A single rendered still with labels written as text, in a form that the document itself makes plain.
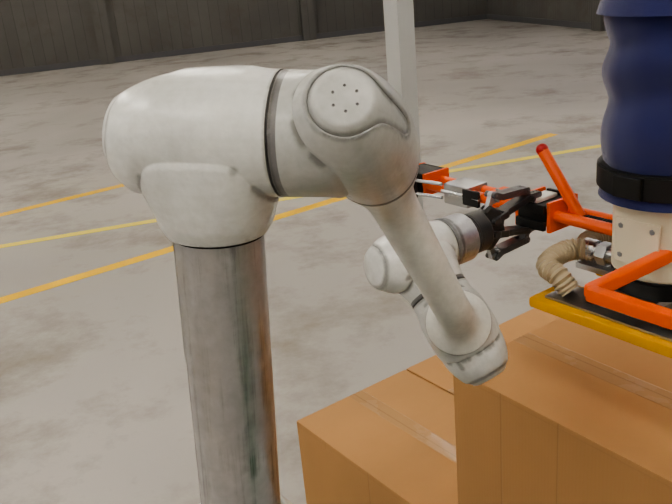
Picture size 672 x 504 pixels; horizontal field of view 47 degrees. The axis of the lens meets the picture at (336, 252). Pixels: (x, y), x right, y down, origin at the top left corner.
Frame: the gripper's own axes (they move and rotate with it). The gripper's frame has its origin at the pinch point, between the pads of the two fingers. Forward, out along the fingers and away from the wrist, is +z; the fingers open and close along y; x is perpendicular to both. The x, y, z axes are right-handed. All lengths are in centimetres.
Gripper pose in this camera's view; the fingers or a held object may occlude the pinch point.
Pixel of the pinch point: (539, 208)
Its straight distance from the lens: 155.0
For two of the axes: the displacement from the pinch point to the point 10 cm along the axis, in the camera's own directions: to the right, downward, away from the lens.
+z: 8.0, -2.8, 5.3
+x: 5.9, 2.4, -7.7
